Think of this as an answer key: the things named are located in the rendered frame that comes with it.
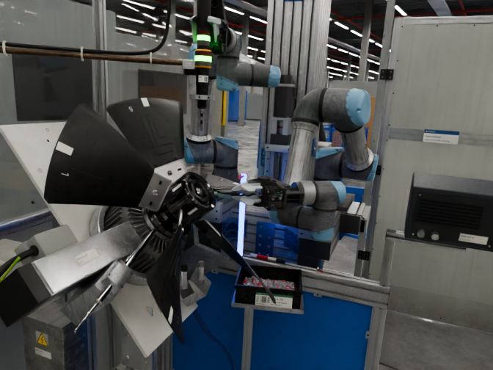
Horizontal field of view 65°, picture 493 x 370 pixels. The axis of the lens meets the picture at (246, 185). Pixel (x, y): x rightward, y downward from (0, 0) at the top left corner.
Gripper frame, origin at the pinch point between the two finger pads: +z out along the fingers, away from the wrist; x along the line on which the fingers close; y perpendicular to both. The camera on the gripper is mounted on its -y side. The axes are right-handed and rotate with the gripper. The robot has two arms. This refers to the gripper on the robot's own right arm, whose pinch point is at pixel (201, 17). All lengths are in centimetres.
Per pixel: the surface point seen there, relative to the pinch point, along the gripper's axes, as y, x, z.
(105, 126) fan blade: 27.0, 13.7, 23.5
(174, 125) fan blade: 28.5, 9.0, -5.5
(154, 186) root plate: 41.5, 6.0, 15.2
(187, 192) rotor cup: 42.6, -2.3, 14.3
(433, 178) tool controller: 41, -69, -26
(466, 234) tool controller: 56, -79, -20
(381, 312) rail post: 89, -59, -26
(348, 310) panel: 92, -48, -29
